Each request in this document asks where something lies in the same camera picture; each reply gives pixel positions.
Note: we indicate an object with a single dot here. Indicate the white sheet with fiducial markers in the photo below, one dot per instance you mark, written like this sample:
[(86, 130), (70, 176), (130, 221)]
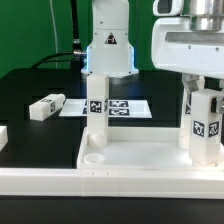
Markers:
[(117, 108)]

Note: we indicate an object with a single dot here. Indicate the white front barrier rail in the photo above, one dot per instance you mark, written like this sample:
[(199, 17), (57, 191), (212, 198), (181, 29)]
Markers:
[(112, 183)]

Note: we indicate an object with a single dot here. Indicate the white block at left edge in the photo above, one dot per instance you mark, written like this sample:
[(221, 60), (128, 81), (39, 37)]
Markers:
[(3, 137)]

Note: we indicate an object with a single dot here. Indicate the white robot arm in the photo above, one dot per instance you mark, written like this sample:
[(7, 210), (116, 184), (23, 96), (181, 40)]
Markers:
[(110, 52)]

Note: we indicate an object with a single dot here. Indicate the white desk top tray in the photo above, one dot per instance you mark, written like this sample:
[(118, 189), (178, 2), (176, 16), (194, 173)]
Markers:
[(140, 148)]

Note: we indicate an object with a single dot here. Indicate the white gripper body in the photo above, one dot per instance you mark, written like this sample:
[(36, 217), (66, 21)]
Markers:
[(176, 48)]

